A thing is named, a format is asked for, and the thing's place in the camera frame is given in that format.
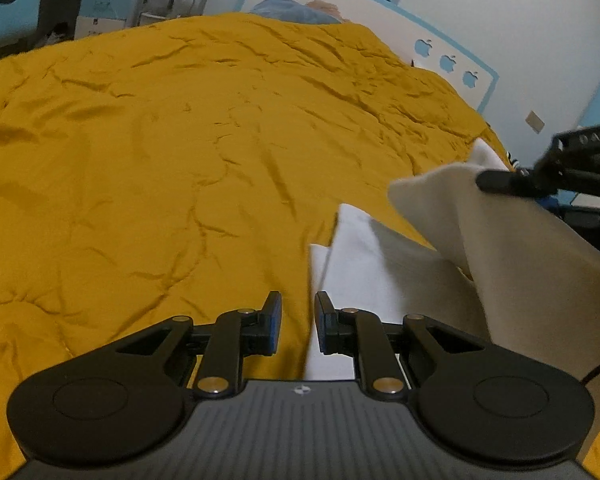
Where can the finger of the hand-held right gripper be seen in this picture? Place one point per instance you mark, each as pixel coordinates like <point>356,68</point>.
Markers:
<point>505,182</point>

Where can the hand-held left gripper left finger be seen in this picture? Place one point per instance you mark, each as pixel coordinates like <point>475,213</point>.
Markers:
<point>275,325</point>

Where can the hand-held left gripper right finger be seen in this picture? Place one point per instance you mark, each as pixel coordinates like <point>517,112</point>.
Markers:
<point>322,325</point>

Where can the white printed sweatshirt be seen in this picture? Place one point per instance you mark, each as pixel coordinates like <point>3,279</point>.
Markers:
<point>505,260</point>

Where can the black white headphones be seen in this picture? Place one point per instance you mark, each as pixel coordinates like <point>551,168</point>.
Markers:
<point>515,162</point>

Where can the yellow quilted blanket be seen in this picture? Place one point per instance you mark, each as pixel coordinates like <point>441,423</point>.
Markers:
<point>155,160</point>

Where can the white blue bed headboard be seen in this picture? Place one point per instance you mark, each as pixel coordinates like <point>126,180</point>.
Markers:
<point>360,15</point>

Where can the blue pillow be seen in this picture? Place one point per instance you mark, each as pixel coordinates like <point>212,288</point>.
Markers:
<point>280,7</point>

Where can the blue white drawer box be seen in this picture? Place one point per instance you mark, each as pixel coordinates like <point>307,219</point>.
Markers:
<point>102,10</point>

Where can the beige wall switch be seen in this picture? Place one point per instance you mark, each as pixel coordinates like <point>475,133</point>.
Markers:
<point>535,121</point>

